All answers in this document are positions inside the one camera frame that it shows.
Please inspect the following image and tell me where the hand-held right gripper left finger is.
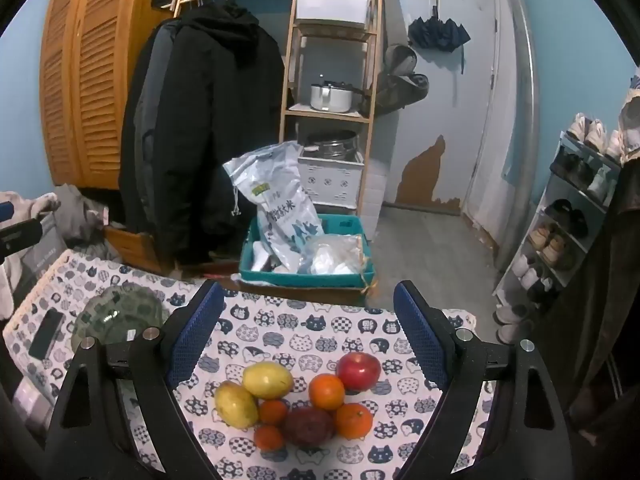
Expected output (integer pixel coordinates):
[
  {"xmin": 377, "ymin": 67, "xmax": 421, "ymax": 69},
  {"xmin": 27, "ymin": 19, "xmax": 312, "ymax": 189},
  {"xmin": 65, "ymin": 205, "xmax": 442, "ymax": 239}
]
[{"xmin": 44, "ymin": 280, "xmax": 226, "ymax": 480}]

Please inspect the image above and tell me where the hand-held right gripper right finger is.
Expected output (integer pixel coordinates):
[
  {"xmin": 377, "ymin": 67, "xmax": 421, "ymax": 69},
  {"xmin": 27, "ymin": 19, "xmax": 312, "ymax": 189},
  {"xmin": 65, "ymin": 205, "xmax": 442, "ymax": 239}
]
[{"xmin": 392, "ymin": 280, "xmax": 576, "ymax": 480}]

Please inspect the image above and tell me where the grey jacket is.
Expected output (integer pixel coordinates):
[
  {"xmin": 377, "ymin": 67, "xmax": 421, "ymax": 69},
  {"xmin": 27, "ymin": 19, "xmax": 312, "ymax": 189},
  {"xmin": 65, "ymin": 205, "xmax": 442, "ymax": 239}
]
[{"xmin": 119, "ymin": 22, "xmax": 176, "ymax": 246}]

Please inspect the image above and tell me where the dark blue umbrella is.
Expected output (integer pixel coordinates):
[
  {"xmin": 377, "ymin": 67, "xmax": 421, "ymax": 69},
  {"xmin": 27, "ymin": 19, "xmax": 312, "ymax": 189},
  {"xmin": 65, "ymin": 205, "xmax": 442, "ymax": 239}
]
[{"xmin": 407, "ymin": 16, "xmax": 472, "ymax": 53}]

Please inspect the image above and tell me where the teal box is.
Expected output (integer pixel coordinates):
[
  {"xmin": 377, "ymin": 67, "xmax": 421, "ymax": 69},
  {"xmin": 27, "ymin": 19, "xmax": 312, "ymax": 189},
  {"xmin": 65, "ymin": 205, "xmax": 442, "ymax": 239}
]
[{"xmin": 239, "ymin": 213, "xmax": 376, "ymax": 288}]

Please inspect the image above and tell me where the clear plastic bag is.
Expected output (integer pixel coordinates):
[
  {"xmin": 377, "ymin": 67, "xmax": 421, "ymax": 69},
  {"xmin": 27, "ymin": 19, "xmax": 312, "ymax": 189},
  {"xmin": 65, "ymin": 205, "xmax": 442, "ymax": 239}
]
[{"xmin": 299, "ymin": 234, "xmax": 368, "ymax": 277}]

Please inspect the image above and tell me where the silver pipe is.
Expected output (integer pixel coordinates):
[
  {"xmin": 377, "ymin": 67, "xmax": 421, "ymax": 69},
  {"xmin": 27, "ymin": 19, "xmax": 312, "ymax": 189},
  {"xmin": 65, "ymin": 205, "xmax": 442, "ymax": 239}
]
[{"xmin": 492, "ymin": 0, "xmax": 541, "ymax": 271}]

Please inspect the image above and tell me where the white shoe rack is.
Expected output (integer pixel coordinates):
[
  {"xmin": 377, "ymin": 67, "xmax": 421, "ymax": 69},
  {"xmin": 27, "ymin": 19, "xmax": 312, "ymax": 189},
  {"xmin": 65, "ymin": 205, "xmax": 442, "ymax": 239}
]
[{"xmin": 492, "ymin": 132, "xmax": 623, "ymax": 311}]

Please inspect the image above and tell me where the wooden drawer box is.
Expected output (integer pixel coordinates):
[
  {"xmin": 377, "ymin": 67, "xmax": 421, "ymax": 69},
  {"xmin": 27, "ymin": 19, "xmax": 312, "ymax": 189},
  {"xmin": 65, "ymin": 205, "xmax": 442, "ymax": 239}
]
[{"xmin": 102, "ymin": 225, "xmax": 176, "ymax": 276}]

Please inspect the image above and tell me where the pale blue door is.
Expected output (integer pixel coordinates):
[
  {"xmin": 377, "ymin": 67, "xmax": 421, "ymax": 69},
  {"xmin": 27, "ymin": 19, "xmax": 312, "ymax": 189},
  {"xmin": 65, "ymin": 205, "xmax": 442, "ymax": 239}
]
[{"xmin": 387, "ymin": 0, "xmax": 501, "ymax": 211}]

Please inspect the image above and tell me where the shoe rack with shoes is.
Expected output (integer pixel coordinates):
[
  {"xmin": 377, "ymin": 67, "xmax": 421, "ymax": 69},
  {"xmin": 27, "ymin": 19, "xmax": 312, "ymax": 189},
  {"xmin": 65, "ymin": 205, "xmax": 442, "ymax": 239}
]
[{"xmin": 495, "ymin": 112, "xmax": 626, "ymax": 343}]

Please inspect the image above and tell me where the wooden shelf rack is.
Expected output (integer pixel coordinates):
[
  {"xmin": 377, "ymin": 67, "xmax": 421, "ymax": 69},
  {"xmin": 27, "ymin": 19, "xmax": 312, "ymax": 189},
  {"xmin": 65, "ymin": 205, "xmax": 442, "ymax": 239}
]
[{"xmin": 278, "ymin": 0, "xmax": 383, "ymax": 211}]

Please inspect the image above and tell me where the hanging olive hat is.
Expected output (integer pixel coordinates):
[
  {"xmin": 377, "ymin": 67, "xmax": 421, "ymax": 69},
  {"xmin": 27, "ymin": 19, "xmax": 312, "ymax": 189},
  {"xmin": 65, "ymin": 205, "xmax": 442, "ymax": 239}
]
[{"xmin": 375, "ymin": 45, "xmax": 430, "ymax": 113}]

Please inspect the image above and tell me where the white storage bin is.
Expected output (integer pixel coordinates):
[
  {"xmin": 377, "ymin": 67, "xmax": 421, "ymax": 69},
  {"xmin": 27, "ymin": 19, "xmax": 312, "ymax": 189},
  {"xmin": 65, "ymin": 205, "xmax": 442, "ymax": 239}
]
[{"xmin": 294, "ymin": 0, "xmax": 373, "ymax": 26}]

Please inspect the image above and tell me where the small tangerine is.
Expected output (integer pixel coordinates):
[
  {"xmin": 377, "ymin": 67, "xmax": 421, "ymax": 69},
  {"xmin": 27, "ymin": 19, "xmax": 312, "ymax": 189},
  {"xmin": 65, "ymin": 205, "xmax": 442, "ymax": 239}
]
[
  {"xmin": 258, "ymin": 399, "xmax": 289, "ymax": 426},
  {"xmin": 254, "ymin": 425, "xmax": 285, "ymax": 452}
]

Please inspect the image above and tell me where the white rice bag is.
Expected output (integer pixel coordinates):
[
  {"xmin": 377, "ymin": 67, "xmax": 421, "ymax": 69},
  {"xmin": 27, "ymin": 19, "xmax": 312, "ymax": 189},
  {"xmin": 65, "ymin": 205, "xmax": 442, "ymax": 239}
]
[{"xmin": 222, "ymin": 141, "xmax": 321, "ymax": 273}]

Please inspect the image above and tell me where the cat print tablecloth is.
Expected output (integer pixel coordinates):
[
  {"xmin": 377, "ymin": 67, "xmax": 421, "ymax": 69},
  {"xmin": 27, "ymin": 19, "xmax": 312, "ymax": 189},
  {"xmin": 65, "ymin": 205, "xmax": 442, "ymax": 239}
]
[{"xmin": 2, "ymin": 249, "xmax": 496, "ymax": 480}]

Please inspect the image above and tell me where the white patterned crate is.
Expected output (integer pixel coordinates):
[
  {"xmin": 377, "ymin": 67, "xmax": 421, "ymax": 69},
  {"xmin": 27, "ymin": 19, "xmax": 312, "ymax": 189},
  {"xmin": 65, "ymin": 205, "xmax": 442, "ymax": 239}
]
[{"xmin": 298, "ymin": 152, "xmax": 364, "ymax": 208}]

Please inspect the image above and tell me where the light grey clothing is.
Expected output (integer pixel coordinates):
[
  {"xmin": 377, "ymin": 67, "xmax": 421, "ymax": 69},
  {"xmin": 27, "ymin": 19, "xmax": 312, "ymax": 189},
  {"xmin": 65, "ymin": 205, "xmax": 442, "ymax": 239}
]
[{"xmin": 0, "ymin": 191, "xmax": 61, "ymax": 321}]

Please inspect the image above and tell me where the orange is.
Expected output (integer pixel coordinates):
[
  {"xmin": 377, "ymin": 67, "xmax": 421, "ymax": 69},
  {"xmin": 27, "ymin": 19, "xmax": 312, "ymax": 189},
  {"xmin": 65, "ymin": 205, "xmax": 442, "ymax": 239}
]
[
  {"xmin": 308, "ymin": 374, "xmax": 346, "ymax": 411},
  {"xmin": 335, "ymin": 403, "xmax": 374, "ymax": 440}
]

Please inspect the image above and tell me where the dark grey garment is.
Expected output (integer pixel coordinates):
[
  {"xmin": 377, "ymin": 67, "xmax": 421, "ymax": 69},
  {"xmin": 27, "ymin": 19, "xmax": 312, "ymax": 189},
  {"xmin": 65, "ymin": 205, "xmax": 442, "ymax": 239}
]
[{"xmin": 52, "ymin": 185, "xmax": 123, "ymax": 261}]

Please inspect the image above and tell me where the yellow pear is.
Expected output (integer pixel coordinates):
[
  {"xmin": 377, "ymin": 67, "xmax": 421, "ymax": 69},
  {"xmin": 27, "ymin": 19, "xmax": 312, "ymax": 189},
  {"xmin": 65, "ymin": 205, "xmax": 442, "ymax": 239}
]
[
  {"xmin": 215, "ymin": 381, "xmax": 259, "ymax": 430},
  {"xmin": 242, "ymin": 361, "xmax": 294, "ymax": 399}
]

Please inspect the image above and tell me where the black coat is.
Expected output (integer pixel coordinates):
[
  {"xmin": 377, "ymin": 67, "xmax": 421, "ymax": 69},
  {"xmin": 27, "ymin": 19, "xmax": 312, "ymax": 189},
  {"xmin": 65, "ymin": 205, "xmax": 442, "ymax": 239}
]
[{"xmin": 120, "ymin": 0, "xmax": 286, "ymax": 266}]

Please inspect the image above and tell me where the dark red apple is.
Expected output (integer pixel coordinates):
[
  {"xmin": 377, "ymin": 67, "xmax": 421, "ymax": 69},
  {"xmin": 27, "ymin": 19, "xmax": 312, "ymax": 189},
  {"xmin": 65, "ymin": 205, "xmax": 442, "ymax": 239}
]
[{"xmin": 282, "ymin": 406, "xmax": 336, "ymax": 448}]

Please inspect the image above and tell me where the black phone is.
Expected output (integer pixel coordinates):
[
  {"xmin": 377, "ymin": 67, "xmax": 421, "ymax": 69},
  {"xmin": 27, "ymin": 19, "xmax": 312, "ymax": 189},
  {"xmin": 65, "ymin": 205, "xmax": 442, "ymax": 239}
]
[{"xmin": 29, "ymin": 310, "xmax": 64, "ymax": 359}]

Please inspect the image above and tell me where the wooden louvered wardrobe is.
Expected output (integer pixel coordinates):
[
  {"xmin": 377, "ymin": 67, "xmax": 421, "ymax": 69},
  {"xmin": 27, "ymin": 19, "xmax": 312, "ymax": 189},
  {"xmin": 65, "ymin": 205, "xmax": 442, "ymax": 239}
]
[{"xmin": 39, "ymin": 0, "xmax": 186, "ymax": 191}]

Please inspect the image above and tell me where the metal steamer pot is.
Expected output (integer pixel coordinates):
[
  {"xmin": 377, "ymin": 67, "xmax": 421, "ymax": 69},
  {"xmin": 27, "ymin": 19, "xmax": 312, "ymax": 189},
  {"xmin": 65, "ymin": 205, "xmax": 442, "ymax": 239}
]
[{"xmin": 300, "ymin": 130, "xmax": 358, "ymax": 161}]

